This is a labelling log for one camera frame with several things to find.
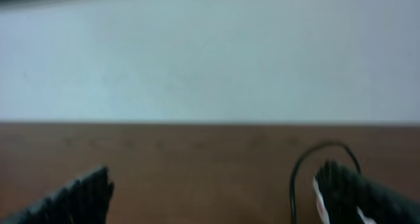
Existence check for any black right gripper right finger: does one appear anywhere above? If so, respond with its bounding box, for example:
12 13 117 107
314 161 419 224

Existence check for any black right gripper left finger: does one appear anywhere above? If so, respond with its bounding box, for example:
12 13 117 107
1 166 114 224

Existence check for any black charger cable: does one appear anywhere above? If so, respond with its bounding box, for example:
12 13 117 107
289 141 362 224

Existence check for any white power strip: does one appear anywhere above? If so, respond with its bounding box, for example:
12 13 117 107
312 178 377 224

